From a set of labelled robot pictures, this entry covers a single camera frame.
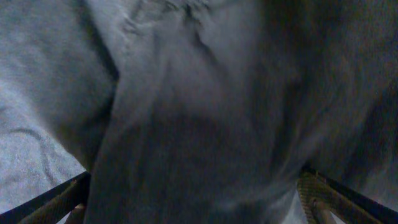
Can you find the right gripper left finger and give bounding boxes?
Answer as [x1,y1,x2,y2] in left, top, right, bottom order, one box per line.
[1,172,91,224]

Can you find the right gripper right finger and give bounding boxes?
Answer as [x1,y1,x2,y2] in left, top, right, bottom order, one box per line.
[297,167,397,224]

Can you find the dark blue shorts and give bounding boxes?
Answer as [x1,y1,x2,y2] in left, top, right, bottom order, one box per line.
[1,0,397,223]

